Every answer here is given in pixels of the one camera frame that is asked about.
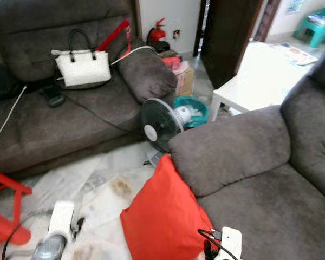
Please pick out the wall power socket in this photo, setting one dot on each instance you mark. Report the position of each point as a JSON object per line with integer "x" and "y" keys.
{"x": 176, "y": 33}

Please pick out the dark wooden door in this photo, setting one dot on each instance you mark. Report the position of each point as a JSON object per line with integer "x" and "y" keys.
{"x": 227, "y": 38}

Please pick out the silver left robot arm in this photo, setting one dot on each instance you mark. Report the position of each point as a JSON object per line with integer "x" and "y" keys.
{"x": 49, "y": 250}

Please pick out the brown cardboard box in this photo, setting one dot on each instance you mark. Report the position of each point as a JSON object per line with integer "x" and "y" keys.
{"x": 186, "y": 81}

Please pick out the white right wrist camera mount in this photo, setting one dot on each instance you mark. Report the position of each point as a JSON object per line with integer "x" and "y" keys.
{"x": 231, "y": 244}

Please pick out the printed magazine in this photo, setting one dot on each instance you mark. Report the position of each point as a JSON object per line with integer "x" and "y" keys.
{"x": 298, "y": 54}

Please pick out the black cloth bag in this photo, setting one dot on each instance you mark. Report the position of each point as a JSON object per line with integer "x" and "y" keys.
{"x": 2, "y": 81}

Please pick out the black table fan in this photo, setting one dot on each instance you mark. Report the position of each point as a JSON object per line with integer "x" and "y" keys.
{"x": 157, "y": 124}

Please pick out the red square pillow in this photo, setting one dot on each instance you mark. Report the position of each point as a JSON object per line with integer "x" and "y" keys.
{"x": 162, "y": 216}

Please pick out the red pink plastic bag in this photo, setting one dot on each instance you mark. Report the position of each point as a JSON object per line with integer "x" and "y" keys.
{"x": 172, "y": 62}

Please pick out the red fire extinguisher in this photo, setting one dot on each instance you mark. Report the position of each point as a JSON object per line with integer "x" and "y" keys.
{"x": 156, "y": 34}

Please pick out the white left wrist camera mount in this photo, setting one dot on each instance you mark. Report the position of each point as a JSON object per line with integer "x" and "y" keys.
{"x": 61, "y": 219}

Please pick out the teal plastic basket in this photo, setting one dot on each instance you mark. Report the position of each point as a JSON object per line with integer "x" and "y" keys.
{"x": 200, "y": 114}

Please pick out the black power adapter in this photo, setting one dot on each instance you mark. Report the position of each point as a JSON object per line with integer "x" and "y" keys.
{"x": 54, "y": 98}

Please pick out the white low table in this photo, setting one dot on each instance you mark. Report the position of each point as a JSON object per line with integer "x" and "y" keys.
{"x": 260, "y": 78}

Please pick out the brown fabric sofa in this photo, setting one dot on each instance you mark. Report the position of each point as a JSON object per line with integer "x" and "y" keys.
{"x": 265, "y": 216}
{"x": 65, "y": 130}

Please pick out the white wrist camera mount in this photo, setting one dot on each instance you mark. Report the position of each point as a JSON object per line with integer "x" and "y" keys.
{"x": 231, "y": 244}
{"x": 61, "y": 219}

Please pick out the red plastic stool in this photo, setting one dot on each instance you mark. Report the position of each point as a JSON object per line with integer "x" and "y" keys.
{"x": 2, "y": 227}

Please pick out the teal plastic stool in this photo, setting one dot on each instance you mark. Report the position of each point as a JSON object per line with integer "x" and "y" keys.
{"x": 317, "y": 30}

